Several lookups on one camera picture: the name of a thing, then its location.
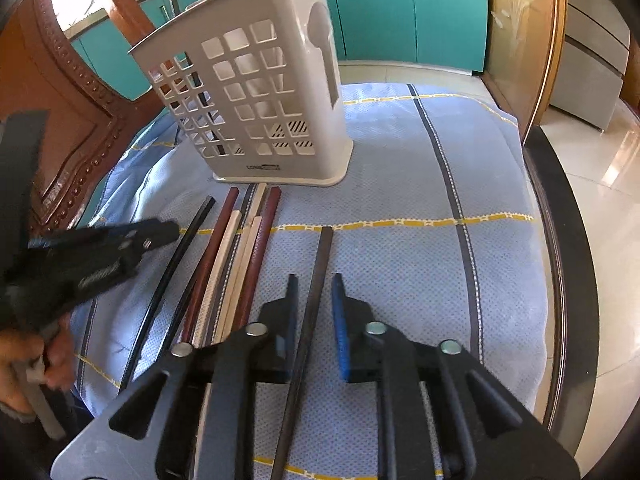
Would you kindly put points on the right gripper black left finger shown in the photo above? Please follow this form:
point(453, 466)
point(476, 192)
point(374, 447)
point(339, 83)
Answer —
point(193, 416)

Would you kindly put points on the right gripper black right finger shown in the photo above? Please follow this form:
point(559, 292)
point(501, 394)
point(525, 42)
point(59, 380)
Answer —
point(441, 414)

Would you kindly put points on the dark grey chopstick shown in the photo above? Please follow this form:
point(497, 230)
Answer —
point(295, 390)

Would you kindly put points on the cream chopstick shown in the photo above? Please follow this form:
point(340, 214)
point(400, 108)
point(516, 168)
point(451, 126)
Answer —
point(199, 337)

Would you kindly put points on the maroon chopstick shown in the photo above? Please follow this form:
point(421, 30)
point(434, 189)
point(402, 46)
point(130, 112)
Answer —
point(257, 255)

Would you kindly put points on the dark red chopstick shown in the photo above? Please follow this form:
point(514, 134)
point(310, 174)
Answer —
point(205, 266)

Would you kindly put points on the beige wooden chopstick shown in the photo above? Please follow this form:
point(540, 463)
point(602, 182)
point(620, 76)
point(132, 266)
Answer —
point(247, 239)

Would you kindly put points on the person's left hand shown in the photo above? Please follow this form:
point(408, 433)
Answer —
point(18, 347)

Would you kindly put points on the carved wooden chair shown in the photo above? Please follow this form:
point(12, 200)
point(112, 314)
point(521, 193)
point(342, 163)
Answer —
point(89, 123)

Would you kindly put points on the blue checked tablecloth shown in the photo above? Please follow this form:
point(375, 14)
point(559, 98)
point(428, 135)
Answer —
point(433, 227)

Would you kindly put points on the white plastic utensil basket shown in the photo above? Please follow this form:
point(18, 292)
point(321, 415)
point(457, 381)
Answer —
point(255, 86)

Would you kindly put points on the silver multi-door refrigerator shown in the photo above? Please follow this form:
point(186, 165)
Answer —
point(594, 58)

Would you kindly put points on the wooden glass sliding door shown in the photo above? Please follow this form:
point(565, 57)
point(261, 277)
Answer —
point(525, 40)

